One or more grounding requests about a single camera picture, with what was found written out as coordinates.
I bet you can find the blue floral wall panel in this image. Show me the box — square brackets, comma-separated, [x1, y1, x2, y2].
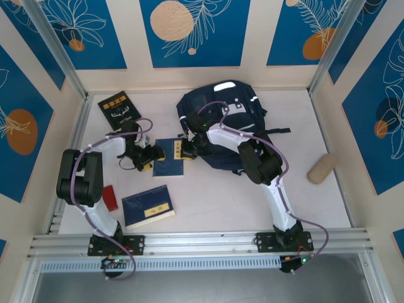
[266, 0, 352, 67]
[342, 30, 404, 196]
[140, 0, 251, 69]
[0, 44, 54, 203]
[40, 0, 128, 71]

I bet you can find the aluminium table side rail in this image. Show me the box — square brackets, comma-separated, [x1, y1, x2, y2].
[309, 91, 356, 229]
[47, 94, 94, 234]

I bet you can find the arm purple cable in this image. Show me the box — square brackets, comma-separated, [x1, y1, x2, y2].
[71, 118, 155, 281]
[196, 100, 329, 273]

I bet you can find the navy blue backpack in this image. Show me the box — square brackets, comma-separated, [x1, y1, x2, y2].
[175, 80, 291, 176]

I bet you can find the tan cork cylinder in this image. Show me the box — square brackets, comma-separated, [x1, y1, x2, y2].
[307, 153, 342, 185]

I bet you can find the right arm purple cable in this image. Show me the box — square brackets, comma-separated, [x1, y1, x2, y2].
[196, 100, 329, 273]

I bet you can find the aluminium corner post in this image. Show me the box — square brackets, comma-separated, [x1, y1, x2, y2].
[307, 0, 362, 95]
[23, 0, 88, 99]

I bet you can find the thick blue book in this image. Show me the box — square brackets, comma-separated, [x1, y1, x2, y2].
[121, 184, 177, 230]

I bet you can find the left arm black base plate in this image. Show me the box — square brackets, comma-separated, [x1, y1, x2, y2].
[87, 234, 146, 256]

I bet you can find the grey slotted cable duct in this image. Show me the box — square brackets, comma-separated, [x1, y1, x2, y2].
[40, 256, 282, 274]

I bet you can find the grey metal sheet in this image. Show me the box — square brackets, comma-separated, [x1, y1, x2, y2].
[31, 254, 379, 303]

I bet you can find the thin blue book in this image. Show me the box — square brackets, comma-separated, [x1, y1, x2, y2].
[153, 138, 184, 177]

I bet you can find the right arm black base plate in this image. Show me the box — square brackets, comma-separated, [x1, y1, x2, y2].
[255, 231, 315, 253]

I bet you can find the red wallet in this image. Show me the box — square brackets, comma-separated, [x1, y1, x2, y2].
[103, 185, 119, 211]

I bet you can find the black book yellow title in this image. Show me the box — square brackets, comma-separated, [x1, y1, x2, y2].
[97, 90, 142, 132]

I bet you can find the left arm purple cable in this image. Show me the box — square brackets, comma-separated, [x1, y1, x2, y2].
[71, 118, 155, 281]

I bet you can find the aluminium mounting rail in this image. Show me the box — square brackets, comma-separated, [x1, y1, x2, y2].
[27, 227, 375, 260]

